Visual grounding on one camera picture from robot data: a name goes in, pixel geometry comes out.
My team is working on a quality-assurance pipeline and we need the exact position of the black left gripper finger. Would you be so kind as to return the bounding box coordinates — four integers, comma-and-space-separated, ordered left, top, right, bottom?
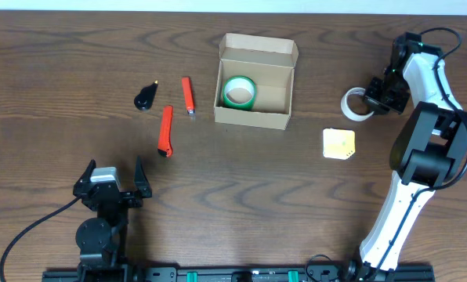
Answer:
134, 156, 152, 197
73, 159, 96, 196

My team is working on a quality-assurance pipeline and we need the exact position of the white tape roll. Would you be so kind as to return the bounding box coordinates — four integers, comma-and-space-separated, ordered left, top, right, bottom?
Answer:
340, 87, 375, 122

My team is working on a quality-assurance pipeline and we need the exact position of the yellow sticky note pad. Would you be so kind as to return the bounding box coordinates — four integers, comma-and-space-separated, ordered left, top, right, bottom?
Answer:
323, 128, 356, 160

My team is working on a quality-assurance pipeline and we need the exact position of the green tape roll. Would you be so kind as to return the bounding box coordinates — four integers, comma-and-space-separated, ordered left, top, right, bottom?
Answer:
223, 76, 257, 110

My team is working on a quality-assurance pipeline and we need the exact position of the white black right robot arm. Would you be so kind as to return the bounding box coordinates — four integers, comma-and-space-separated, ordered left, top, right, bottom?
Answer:
360, 32, 467, 274

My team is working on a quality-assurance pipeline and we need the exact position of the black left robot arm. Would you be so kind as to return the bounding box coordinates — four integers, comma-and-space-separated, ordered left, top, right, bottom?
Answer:
73, 157, 152, 281

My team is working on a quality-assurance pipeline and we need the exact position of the red utility knife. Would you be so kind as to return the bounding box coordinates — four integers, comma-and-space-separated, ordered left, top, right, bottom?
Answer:
157, 105, 173, 157

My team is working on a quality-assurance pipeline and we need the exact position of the black teardrop tape dispenser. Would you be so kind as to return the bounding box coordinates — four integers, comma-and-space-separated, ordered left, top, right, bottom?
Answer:
134, 80, 158, 111

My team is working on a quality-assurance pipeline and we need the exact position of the red stapler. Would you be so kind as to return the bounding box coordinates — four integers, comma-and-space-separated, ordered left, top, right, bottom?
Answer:
182, 77, 195, 115

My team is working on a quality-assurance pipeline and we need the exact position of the brown cardboard box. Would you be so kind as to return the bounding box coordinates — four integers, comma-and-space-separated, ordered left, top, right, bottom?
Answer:
214, 33, 299, 130

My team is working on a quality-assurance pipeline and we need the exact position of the black mounting rail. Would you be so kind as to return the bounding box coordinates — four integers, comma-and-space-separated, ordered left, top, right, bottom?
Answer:
41, 264, 436, 282

